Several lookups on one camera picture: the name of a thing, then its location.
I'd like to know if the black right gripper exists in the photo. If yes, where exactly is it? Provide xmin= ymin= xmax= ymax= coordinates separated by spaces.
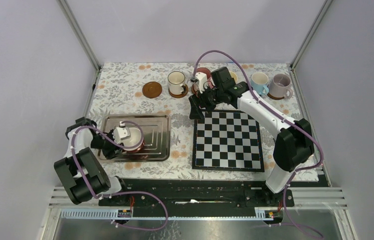
xmin=189 ymin=82 xmax=224 ymax=121

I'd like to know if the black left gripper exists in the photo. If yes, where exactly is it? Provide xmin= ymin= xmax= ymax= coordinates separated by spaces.
xmin=90 ymin=128 xmax=124 ymax=159

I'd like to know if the brown wooden coaster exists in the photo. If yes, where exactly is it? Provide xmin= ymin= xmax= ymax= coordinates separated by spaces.
xmin=142 ymin=81 xmax=162 ymax=99
xmin=168 ymin=85 xmax=189 ymax=99
xmin=267 ymin=93 xmax=284 ymax=100

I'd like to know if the pink mug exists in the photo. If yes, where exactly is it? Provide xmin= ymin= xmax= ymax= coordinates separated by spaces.
xmin=192 ymin=67 xmax=214 ymax=96

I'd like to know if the white red wide cup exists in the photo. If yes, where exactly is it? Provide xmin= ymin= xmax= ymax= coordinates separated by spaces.
xmin=122 ymin=127 xmax=144 ymax=153

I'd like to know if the white ribbed mug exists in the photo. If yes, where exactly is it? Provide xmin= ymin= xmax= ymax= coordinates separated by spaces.
xmin=167 ymin=71 xmax=186 ymax=95

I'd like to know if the metal tray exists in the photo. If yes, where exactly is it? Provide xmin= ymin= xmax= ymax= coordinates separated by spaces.
xmin=97 ymin=113 xmax=171 ymax=163

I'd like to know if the cream yellow mug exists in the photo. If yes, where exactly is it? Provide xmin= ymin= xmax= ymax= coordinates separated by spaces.
xmin=229 ymin=71 xmax=238 ymax=83

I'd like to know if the blue handled white mug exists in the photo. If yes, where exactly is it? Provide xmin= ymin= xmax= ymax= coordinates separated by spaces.
xmin=251 ymin=72 xmax=269 ymax=95

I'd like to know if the lavender mug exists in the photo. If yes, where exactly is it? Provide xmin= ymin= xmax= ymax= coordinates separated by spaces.
xmin=268 ymin=73 xmax=293 ymax=100

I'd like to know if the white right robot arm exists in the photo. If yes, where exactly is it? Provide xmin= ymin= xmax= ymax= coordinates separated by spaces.
xmin=189 ymin=67 xmax=314 ymax=206

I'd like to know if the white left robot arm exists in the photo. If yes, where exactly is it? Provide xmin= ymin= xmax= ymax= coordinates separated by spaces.
xmin=54 ymin=117 xmax=122 ymax=205

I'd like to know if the black white chessboard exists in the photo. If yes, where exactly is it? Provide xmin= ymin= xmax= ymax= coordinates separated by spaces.
xmin=192 ymin=110 xmax=264 ymax=173

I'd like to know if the floral patterned tablecloth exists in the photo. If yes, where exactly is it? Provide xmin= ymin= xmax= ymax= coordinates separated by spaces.
xmin=70 ymin=62 xmax=320 ymax=182

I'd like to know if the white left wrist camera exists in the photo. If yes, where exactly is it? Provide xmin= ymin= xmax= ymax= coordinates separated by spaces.
xmin=113 ymin=125 xmax=131 ymax=144

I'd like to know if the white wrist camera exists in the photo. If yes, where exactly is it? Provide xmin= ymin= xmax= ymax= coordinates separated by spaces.
xmin=191 ymin=72 xmax=209 ymax=94
xmin=113 ymin=125 xmax=131 ymax=144

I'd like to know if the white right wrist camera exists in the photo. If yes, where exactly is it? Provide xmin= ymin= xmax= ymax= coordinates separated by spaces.
xmin=191 ymin=72 xmax=209 ymax=94

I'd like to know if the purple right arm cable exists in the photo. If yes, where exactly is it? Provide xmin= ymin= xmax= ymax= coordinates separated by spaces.
xmin=191 ymin=49 xmax=325 ymax=239

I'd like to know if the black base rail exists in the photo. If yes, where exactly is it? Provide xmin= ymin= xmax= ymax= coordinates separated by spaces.
xmin=66 ymin=177 xmax=330 ymax=219

